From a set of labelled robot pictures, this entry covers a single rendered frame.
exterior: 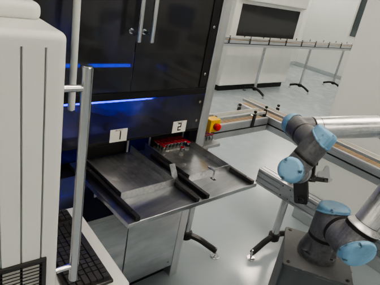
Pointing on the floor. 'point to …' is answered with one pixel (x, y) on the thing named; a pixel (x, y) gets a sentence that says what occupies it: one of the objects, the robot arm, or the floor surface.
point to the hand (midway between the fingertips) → (310, 178)
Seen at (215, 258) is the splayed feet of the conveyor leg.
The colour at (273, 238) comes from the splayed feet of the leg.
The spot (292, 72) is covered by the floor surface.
